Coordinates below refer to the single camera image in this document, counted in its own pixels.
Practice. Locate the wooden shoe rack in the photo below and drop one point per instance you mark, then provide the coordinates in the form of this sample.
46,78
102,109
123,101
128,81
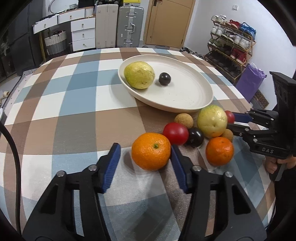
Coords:
251,42

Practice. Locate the pale yellow guava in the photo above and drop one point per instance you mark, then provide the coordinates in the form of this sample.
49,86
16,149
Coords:
212,124

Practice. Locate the cream oval plate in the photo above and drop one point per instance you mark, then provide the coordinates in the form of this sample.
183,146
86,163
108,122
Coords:
185,88

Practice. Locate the black wardrobe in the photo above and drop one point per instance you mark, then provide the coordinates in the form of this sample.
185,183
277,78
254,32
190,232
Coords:
16,46

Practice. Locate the group of shoes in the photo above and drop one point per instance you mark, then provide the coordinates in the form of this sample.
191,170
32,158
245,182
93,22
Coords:
240,41

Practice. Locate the black and white sneakers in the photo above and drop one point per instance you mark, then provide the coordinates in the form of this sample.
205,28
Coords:
190,51

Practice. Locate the purple bag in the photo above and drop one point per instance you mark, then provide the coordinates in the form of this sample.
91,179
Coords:
251,80

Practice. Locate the wicker basket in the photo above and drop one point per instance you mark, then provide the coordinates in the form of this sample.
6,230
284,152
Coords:
55,42

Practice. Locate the patterned doormat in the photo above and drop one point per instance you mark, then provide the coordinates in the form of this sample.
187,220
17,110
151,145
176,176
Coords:
261,99

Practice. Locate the person's right hand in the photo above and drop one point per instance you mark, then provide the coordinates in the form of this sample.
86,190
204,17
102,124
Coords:
271,165

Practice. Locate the checked tablecloth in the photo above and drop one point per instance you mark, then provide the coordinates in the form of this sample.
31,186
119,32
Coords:
69,104

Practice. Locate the dark plum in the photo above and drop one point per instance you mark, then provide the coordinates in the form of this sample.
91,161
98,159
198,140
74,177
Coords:
196,137
164,78

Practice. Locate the large red tomato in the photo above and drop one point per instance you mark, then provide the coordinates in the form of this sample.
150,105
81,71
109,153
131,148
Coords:
175,133

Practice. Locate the person's right forearm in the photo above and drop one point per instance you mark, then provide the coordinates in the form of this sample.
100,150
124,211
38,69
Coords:
285,197

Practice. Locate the wooden door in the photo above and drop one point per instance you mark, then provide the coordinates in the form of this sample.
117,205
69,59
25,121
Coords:
170,20

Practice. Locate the green guava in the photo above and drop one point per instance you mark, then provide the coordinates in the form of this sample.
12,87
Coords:
139,74

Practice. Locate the beige suitcase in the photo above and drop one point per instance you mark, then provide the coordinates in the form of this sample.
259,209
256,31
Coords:
106,25

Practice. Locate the small orange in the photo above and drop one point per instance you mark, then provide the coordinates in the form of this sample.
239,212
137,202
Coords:
219,151

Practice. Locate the dotted beige rug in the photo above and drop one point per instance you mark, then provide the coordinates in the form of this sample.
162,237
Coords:
16,83

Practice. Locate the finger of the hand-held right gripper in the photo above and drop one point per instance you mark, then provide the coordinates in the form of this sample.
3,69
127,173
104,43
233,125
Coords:
240,117
239,130

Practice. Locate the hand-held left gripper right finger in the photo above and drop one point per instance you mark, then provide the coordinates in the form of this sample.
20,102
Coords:
179,165

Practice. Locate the brown longan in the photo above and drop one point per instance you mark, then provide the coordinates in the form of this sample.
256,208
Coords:
183,120
228,134

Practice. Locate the large orange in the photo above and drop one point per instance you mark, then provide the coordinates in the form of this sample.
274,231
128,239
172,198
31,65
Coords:
150,151

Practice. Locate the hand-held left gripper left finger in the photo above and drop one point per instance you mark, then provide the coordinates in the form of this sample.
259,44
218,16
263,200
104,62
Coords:
111,162

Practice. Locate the grey suitcase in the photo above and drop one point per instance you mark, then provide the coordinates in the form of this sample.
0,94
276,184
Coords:
129,25

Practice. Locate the white drawer cabinet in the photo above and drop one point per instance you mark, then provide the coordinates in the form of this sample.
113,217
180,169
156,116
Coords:
82,30

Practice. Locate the white light switch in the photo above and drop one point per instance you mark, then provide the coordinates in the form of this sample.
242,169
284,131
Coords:
235,7

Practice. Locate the yellow box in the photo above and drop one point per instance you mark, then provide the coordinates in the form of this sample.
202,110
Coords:
132,1

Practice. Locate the small red tomato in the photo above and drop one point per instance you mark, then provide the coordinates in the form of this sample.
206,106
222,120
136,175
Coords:
230,116

